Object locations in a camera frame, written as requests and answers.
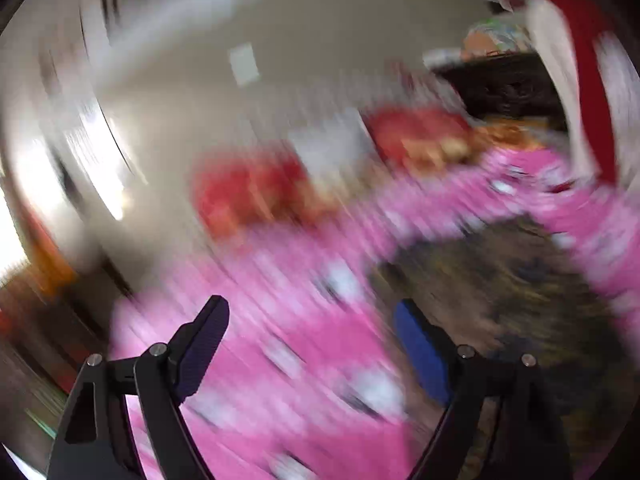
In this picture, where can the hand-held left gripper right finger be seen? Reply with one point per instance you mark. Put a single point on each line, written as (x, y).
(425, 355)

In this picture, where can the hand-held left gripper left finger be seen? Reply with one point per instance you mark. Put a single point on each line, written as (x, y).
(200, 345)

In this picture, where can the brown patterned garment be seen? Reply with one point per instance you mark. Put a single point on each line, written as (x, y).
(500, 285)

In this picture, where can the pink printed bedsheet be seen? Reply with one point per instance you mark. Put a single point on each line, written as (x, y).
(300, 310)

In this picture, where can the dark side table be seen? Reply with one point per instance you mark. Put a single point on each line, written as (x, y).
(85, 320)

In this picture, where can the red pillow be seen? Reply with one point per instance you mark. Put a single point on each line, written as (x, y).
(415, 127)
(235, 195)

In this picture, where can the orange object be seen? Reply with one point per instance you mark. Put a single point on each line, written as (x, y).
(52, 265)

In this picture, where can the white pillow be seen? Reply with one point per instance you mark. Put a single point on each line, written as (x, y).
(330, 145)

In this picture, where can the gold and red quilt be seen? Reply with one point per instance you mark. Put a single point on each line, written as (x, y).
(500, 135)

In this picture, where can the red hanging cloth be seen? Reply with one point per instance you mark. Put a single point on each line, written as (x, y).
(595, 85)

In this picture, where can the colourful cloth pile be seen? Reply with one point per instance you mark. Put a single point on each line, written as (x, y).
(495, 37)

